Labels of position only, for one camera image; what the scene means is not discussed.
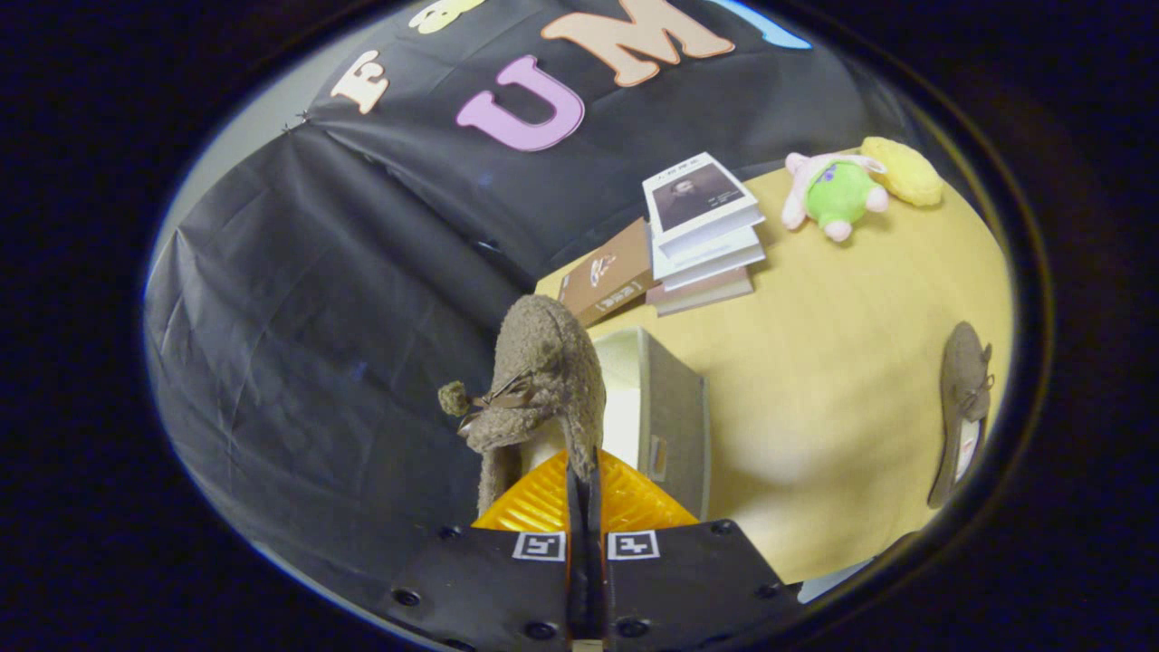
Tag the grey fabric storage box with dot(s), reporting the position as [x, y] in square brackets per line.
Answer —
[675, 407]

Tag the yellow plush toy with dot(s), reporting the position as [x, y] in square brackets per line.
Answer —
[905, 172]

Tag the green and pink plush toy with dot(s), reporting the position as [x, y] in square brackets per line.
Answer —
[838, 195]

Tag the white portrait cover book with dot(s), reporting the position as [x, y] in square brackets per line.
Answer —
[697, 195]

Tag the plain white book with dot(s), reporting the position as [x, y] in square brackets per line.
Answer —
[715, 258]

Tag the brown fuzzy shoe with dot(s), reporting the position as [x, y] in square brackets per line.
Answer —
[543, 353]
[960, 371]

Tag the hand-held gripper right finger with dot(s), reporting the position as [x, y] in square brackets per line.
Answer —
[688, 580]

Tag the black backdrop cloth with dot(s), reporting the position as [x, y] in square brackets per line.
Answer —
[317, 317]

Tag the pinkish brown book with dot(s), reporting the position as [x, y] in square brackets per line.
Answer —
[706, 294]

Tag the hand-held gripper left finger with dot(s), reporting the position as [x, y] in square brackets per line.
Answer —
[489, 589]

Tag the brown cover book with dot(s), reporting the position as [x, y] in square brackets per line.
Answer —
[607, 276]

